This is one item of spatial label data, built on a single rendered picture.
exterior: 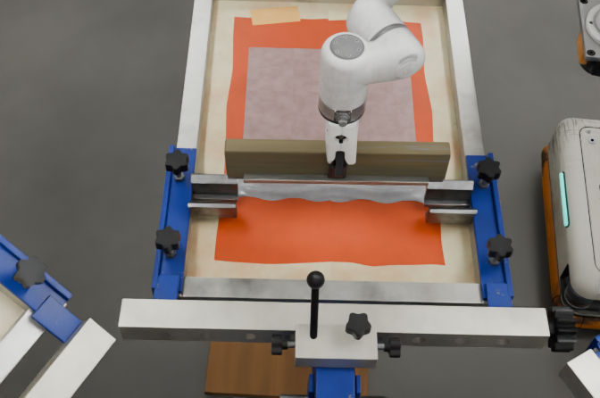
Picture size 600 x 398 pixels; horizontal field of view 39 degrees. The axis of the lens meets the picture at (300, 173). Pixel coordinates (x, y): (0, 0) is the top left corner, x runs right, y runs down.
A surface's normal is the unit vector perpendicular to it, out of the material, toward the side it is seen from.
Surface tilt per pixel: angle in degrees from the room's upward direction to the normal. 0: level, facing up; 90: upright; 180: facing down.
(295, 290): 0
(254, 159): 91
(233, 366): 0
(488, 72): 0
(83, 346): 32
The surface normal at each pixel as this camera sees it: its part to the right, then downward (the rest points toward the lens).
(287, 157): -0.01, 0.82
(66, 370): 0.48, -0.26
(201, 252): 0.03, -0.58
